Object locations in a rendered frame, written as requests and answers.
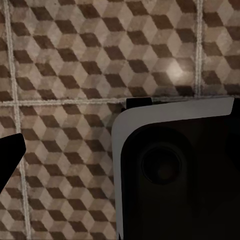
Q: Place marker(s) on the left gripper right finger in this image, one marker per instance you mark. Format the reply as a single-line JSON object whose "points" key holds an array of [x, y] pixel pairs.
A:
{"points": [[232, 149]]}

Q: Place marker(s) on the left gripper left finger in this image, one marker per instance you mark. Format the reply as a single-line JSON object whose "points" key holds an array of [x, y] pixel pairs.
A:
{"points": [[12, 149]]}

